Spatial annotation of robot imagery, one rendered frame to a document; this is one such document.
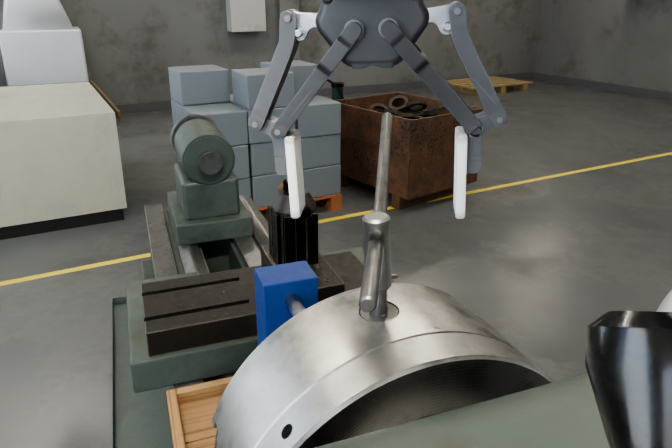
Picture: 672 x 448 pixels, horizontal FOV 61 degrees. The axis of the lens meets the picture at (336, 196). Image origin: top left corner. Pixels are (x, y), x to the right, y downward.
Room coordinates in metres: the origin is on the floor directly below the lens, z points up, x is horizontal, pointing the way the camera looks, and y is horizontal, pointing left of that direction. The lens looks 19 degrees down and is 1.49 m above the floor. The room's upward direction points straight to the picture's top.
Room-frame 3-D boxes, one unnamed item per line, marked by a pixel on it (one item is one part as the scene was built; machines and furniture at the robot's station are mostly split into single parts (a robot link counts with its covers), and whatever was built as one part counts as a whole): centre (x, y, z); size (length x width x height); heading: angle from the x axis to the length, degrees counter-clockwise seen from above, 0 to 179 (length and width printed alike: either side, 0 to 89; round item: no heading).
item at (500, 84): (9.68, -2.49, 0.06); 1.40 x 0.96 x 0.13; 118
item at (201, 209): (1.54, 0.37, 1.01); 0.30 x 0.20 x 0.29; 20
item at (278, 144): (0.46, 0.05, 1.37); 0.03 x 0.01 x 0.05; 83
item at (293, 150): (0.46, 0.03, 1.34); 0.03 x 0.01 x 0.07; 173
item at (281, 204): (0.98, 0.08, 1.14); 0.08 x 0.08 x 0.03
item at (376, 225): (0.42, -0.03, 1.26); 0.02 x 0.02 x 0.12
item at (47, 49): (6.69, 3.34, 0.81); 0.85 x 0.74 x 1.62; 118
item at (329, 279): (0.95, 0.07, 1.00); 0.20 x 0.10 x 0.05; 20
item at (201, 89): (3.98, 0.57, 0.51); 1.02 x 0.68 x 1.02; 118
